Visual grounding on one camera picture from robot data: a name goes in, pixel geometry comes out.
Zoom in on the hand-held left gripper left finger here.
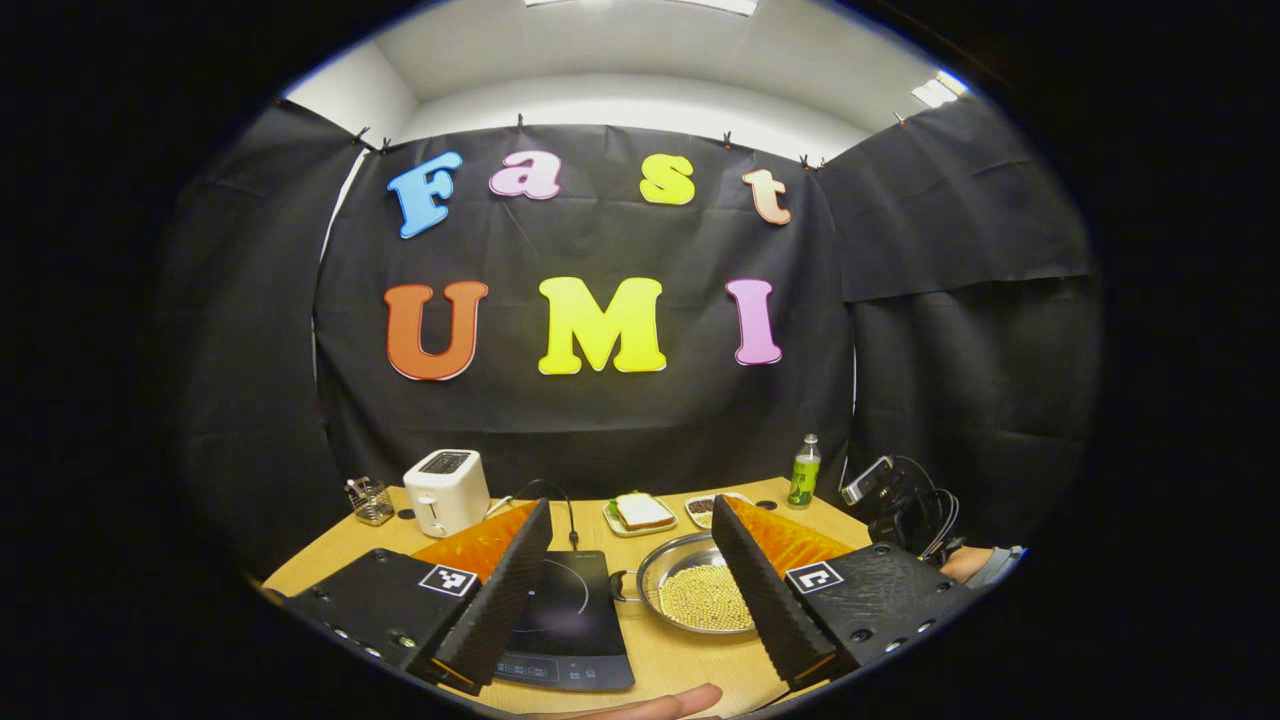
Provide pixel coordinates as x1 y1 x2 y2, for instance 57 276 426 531
262 498 554 698

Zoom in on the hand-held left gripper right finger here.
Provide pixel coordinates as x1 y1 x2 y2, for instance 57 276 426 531
711 494 986 691

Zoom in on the steel pot with beans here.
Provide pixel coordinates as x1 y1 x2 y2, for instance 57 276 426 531
610 532 758 637

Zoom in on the black induction cooktop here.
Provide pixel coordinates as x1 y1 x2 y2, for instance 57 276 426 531
493 550 636 693

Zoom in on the green drink bottle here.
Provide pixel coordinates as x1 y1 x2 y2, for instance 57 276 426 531
787 434 822 511

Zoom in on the white compartment seasoning tray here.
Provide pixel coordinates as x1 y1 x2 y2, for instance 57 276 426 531
685 492 751 530

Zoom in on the white toaster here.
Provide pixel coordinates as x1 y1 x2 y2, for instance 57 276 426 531
403 449 491 539

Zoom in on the white square plate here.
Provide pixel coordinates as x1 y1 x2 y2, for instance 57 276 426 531
603 492 679 539

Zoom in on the white bread sandwich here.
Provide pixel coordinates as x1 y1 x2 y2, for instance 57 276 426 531
612 492 676 531

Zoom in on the black backdrop cloth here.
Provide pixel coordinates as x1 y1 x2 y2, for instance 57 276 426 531
155 95 1101 581

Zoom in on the ceiling light panel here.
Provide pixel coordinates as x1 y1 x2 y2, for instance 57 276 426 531
525 0 759 17
910 72 967 109

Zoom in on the black power cable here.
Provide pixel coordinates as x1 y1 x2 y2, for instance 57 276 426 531
485 479 581 551

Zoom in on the wire mesh utensil holder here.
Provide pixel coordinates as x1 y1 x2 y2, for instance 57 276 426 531
345 477 396 527

